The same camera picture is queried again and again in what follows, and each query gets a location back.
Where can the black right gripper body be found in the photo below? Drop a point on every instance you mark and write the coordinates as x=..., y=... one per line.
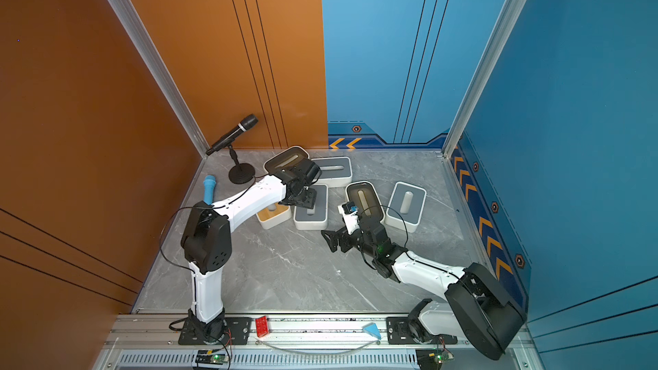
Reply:
x=350, y=241

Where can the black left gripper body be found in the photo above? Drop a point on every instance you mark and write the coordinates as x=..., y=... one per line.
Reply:
x=308, y=199

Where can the white box grey lid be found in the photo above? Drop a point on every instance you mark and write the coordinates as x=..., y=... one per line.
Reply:
x=336, y=172
x=405, y=208
x=315, y=218

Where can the white box bamboo lid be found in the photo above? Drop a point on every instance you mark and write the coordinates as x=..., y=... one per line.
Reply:
x=273, y=216

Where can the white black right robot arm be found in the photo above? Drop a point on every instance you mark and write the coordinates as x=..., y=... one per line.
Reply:
x=481, y=310

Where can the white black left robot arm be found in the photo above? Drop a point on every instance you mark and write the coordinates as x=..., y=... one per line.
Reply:
x=207, y=244

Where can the cream box brown lid rear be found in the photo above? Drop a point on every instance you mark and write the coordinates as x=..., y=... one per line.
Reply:
x=290, y=158

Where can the cream box brown lid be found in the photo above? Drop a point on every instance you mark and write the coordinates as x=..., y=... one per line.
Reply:
x=364, y=195
x=290, y=158

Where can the cream box brown lid right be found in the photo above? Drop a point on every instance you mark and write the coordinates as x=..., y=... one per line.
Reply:
x=364, y=195

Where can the black microphone on stand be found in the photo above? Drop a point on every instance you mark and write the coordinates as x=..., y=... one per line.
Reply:
x=240, y=173

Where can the blue toy microphone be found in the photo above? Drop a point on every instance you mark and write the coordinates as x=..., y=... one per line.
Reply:
x=209, y=185

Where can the right circuit board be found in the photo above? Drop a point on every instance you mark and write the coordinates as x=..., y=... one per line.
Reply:
x=433, y=359

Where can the circuit board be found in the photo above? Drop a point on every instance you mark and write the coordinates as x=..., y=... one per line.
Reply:
x=433, y=359
x=212, y=359

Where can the left circuit board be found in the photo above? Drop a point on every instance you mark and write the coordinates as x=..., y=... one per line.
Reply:
x=212, y=359

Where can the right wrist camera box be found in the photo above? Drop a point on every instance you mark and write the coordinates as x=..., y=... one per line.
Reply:
x=349, y=212

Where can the blue triangular piece on rail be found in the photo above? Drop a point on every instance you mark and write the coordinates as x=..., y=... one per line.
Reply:
x=372, y=330

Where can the red block on rail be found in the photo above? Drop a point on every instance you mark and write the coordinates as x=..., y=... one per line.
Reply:
x=262, y=326

